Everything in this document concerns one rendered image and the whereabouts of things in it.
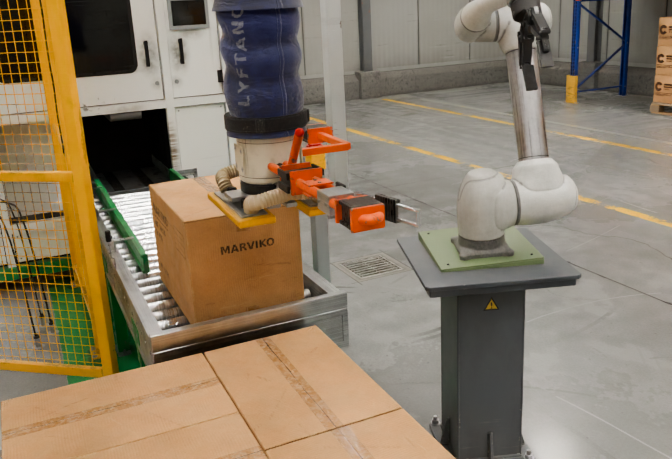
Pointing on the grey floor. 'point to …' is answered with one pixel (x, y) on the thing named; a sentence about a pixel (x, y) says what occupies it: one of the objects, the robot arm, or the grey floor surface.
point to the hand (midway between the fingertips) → (538, 74)
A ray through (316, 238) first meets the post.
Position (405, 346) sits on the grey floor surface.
